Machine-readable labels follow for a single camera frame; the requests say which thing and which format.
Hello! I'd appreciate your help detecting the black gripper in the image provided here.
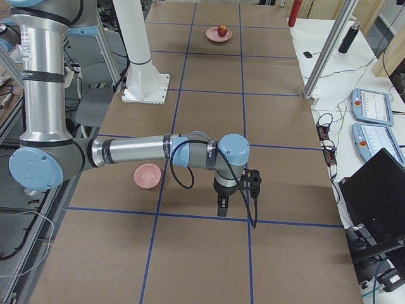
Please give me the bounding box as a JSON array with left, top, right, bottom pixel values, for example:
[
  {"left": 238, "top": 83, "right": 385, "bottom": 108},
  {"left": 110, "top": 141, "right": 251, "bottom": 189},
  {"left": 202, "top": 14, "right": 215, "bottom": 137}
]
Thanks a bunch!
[{"left": 213, "top": 180, "right": 239, "bottom": 217}]

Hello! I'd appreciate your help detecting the pink bowl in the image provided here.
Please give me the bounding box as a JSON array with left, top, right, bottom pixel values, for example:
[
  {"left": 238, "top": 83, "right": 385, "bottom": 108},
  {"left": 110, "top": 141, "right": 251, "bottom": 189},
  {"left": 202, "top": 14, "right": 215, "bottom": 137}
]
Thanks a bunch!
[{"left": 134, "top": 163, "right": 161, "bottom": 189}]

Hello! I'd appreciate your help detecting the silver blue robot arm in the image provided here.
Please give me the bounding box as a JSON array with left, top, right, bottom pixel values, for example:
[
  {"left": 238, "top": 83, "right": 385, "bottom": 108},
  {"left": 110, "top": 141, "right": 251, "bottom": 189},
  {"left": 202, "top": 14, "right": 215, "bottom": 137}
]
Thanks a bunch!
[{"left": 9, "top": 1, "right": 250, "bottom": 217}]

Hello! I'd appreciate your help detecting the pink plate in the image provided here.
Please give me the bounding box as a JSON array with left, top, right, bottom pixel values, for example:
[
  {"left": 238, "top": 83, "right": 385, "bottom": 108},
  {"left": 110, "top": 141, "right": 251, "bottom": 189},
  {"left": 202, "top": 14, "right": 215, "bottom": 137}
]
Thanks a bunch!
[{"left": 206, "top": 27, "right": 232, "bottom": 43}]

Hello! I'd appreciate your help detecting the red apple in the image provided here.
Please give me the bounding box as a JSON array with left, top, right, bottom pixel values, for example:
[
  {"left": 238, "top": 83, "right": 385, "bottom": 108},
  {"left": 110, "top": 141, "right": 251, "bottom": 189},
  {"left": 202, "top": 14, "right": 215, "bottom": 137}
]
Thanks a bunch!
[{"left": 217, "top": 25, "right": 228, "bottom": 37}]

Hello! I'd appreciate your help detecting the near orange black hub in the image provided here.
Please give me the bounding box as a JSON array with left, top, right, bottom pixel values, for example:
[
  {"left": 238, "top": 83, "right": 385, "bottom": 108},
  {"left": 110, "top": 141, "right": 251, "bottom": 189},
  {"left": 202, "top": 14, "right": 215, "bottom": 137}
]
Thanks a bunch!
[{"left": 322, "top": 149, "right": 337, "bottom": 167}]

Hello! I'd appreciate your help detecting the orange black hub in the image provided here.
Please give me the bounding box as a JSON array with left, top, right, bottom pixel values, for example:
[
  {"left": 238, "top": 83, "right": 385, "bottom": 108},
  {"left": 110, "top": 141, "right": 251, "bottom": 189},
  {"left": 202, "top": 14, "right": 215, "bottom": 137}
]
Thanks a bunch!
[
  {"left": 322, "top": 149, "right": 337, "bottom": 167},
  {"left": 316, "top": 124, "right": 330, "bottom": 141}
]

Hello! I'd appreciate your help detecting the far orange black hub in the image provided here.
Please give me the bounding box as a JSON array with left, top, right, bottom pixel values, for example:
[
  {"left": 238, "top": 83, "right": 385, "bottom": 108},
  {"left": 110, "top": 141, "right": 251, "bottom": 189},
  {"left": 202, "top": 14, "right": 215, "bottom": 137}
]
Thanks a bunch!
[{"left": 316, "top": 124, "right": 330, "bottom": 141}]

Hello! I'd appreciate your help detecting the black laptop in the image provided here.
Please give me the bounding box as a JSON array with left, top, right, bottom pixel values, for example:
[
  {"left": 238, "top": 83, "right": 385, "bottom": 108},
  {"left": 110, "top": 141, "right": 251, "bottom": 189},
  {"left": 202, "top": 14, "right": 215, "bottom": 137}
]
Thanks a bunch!
[{"left": 338, "top": 147, "right": 405, "bottom": 241}]

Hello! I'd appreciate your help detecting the near blue teach pendant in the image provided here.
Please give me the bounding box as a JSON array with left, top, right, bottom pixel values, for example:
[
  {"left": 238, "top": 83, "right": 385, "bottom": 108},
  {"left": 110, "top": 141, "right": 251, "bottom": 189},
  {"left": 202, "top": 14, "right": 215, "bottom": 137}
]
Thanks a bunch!
[{"left": 351, "top": 123, "right": 404, "bottom": 164}]

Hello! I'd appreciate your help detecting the blue teach pendant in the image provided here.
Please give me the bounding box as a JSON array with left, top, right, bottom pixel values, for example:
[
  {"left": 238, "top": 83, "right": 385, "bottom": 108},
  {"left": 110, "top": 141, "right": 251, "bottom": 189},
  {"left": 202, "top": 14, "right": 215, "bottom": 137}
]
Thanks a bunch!
[
  {"left": 350, "top": 88, "right": 394, "bottom": 126},
  {"left": 351, "top": 123, "right": 404, "bottom": 164}
]

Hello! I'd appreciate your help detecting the small black device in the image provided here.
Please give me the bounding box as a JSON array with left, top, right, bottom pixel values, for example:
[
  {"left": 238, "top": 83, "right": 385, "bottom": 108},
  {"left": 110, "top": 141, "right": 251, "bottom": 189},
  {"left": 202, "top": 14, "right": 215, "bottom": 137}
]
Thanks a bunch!
[{"left": 303, "top": 51, "right": 313, "bottom": 58}]

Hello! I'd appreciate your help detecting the far blue teach pendant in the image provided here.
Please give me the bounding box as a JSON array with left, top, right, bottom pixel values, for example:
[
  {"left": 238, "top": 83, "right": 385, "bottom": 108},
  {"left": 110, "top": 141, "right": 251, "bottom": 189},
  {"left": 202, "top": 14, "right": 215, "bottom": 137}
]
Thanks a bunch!
[{"left": 350, "top": 88, "right": 394, "bottom": 126}]

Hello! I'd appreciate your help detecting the black bottle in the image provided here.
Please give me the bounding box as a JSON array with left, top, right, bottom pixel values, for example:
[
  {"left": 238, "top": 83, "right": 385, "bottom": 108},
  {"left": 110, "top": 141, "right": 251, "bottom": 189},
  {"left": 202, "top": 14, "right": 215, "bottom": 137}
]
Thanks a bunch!
[{"left": 338, "top": 22, "right": 361, "bottom": 54}]

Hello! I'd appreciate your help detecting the red bottle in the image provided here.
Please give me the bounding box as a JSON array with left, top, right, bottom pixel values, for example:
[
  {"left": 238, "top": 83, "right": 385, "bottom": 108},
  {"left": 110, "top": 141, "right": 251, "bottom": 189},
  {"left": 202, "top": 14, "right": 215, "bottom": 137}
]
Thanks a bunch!
[{"left": 288, "top": 0, "right": 302, "bottom": 27}]

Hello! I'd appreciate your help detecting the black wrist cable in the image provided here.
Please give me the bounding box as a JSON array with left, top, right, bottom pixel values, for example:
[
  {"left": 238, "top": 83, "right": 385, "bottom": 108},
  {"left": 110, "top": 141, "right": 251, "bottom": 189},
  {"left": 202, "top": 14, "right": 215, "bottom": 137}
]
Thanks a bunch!
[{"left": 170, "top": 139, "right": 259, "bottom": 229}]

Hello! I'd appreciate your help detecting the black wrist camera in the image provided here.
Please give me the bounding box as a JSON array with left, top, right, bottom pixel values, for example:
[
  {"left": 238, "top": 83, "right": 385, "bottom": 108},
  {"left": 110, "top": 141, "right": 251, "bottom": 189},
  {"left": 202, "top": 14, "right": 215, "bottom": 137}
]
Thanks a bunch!
[{"left": 241, "top": 168, "right": 262, "bottom": 196}]

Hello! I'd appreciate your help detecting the white pedestal column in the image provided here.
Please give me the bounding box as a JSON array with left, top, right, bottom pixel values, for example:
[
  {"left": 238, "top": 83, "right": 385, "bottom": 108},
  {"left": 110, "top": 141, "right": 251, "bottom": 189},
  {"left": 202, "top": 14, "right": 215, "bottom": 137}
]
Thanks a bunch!
[{"left": 113, "top": 0, "right": 170, "bottom": 105}]

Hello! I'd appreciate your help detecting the aluminium frame post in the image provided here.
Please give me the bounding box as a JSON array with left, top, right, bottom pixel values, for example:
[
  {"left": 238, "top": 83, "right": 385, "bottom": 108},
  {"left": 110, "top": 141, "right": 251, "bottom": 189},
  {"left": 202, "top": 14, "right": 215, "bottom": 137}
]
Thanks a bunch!
[{"left": 302, "top": 0, "right": 358, "bottom": 105}]

